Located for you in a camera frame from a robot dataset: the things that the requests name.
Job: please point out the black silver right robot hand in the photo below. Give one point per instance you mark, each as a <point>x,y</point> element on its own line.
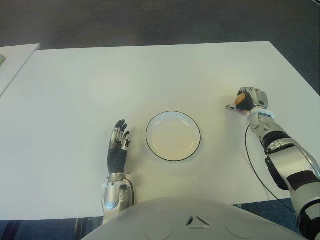
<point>257,98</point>

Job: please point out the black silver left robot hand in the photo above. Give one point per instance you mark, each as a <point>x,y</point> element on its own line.
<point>117,160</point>

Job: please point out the red yellow apple with sticker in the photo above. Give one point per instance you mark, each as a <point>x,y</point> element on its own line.
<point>240,99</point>

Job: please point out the white plate with black rim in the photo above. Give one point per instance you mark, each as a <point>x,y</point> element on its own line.
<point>173,136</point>

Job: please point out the grey robot torso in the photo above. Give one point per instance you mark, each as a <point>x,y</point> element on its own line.
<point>200,222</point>

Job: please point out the white side table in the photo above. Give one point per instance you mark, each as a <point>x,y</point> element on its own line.
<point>15,65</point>

